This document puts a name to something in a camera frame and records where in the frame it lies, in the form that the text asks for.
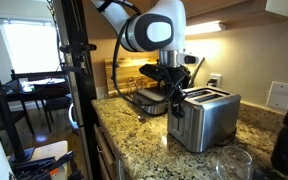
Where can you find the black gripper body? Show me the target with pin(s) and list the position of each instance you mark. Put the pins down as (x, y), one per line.
(179, 78)

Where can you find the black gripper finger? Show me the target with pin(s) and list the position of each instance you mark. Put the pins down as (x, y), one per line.
(182, 97)
(174, 103)

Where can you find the black toaster lever knob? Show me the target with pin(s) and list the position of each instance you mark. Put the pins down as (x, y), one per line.
(177, 114)

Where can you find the stainless steel two-slot toaster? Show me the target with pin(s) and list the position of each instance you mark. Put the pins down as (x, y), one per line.
(210, 120)

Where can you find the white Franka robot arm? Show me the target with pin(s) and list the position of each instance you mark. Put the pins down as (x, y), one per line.
(157, 26)

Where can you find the black and silver grill press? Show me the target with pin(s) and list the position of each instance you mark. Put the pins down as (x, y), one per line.
(150, 100)

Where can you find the wooden cutting board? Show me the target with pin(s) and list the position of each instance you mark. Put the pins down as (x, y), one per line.
(127, 73)

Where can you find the under-cabinet light strip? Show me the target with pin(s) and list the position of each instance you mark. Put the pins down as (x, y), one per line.
(204, 28)

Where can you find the clear drinking glass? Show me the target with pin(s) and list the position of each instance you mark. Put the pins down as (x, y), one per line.
(234, 165)

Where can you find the wooden counter drawer front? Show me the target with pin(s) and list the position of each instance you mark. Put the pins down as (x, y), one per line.
(105, 155)

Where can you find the black vertical stand pole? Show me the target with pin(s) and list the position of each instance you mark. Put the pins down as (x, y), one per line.
(80, 83)

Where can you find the black dining table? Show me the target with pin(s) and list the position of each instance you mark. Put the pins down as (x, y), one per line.
(55, 103)

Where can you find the dark dining table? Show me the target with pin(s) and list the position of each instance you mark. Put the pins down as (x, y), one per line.
(34, 88)

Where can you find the black tool pile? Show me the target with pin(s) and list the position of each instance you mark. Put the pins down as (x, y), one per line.
(40, 166)

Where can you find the bright living room window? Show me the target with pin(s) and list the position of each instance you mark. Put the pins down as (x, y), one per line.
(30, 46)

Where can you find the black tripod stand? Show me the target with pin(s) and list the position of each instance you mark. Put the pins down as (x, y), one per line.
(7, 123)

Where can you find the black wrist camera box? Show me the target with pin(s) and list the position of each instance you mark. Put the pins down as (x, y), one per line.
(152, 71)

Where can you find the white wall power outlet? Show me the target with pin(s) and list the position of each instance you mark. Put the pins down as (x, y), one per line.
(218, 78)

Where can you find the beige upper wall cabinet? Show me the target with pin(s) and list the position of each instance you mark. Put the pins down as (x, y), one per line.
(214, 8)

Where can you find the white blank wall plate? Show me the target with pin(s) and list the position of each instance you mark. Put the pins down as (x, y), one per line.
(280, 95)

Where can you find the white corner wall cabinet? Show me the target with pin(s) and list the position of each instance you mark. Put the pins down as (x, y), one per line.
(285, 7)

